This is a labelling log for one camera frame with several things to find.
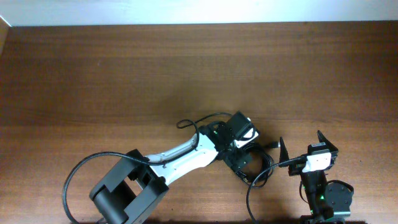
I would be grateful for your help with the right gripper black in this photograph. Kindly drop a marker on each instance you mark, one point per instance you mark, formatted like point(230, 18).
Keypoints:
point(298, 168)

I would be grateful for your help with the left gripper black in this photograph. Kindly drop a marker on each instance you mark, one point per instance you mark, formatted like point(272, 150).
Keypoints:
point(236, 159)

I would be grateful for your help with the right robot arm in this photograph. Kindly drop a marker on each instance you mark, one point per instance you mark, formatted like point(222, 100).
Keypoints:
point(329, 201)

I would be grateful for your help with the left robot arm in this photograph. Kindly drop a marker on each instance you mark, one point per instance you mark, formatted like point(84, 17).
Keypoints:
point(132, 189)

